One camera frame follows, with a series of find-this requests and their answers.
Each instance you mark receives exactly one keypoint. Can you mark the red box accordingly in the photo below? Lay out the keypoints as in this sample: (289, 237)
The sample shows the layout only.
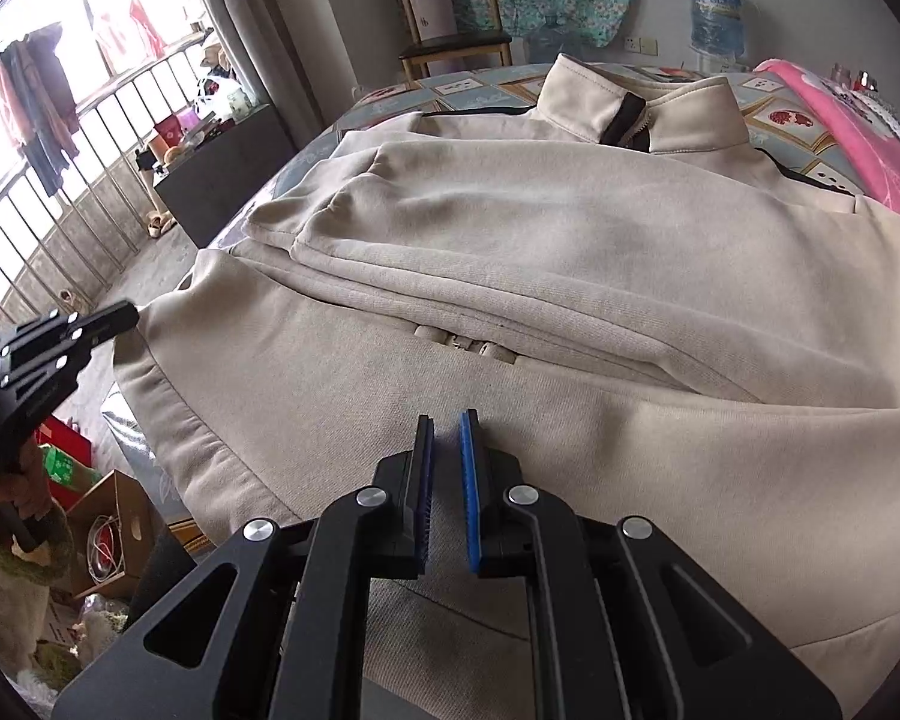
(67, 435)

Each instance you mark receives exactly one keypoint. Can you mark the pink floral blanket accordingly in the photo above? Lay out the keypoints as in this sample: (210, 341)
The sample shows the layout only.
(799, 90)

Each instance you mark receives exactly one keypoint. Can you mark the person's left hand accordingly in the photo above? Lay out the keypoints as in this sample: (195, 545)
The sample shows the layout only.
(22, 499)

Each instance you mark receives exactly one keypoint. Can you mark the white wall socket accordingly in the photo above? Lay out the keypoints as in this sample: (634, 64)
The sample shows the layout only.
(640, 45)

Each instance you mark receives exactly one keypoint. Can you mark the open cardboard box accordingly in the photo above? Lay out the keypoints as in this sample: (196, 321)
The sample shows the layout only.
(131, 510)

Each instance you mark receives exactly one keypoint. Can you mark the beige zip jacket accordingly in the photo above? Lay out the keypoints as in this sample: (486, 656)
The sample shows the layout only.
(570, 240)

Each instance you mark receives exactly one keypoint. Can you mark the white plastic bag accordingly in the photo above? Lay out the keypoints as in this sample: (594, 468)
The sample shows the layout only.
(225, 97)

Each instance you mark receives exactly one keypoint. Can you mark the empty clear water jug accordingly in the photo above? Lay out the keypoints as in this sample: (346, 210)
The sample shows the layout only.
(562, 41)

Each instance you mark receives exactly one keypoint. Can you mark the dark hanging clothes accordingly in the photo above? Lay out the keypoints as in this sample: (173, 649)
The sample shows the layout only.
(41, 90)

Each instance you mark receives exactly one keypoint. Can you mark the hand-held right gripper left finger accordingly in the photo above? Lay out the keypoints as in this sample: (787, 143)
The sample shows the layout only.
(424, 480)

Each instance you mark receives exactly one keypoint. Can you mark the green box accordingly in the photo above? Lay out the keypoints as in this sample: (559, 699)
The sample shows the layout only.
(60, 466)

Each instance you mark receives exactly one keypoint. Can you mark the dark low cabinet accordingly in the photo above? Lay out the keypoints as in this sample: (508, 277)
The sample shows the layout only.
(225, 172)

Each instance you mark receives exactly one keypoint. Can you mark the metal window railing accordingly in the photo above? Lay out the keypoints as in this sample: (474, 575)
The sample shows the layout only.
(142, 71)

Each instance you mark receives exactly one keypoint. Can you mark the red hanging clothes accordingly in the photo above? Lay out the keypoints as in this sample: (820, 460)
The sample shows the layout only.
(131, 26)

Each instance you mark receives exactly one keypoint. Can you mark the beige slippers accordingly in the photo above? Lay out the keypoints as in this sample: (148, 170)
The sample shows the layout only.
(160, 225)

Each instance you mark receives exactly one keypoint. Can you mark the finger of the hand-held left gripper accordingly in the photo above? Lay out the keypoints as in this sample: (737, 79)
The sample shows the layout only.
(82, 321)
(45, 371)

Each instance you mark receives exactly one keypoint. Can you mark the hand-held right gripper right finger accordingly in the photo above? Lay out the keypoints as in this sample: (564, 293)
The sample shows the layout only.
(469, 487)

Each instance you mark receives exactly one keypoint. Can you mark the white cylindrical bin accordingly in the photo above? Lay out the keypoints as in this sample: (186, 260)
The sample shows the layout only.
(431, 11)

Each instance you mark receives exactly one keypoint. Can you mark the wooden chair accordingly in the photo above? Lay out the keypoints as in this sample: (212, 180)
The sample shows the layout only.
(457, 49)

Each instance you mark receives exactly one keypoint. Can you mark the blue water jug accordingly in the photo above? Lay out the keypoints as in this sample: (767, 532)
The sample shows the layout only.
(716, 15)

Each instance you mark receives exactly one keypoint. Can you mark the grey curtain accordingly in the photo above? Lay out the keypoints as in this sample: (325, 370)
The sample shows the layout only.
(262, 30)

